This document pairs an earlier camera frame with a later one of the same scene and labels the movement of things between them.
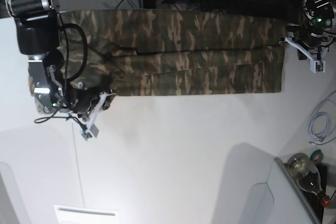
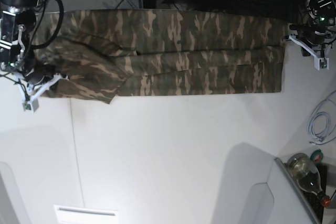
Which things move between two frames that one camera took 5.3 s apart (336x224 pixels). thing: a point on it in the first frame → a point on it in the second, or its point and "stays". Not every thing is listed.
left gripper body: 83,105 → 39,74
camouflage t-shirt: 107,52 stays
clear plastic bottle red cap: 307,174 stays
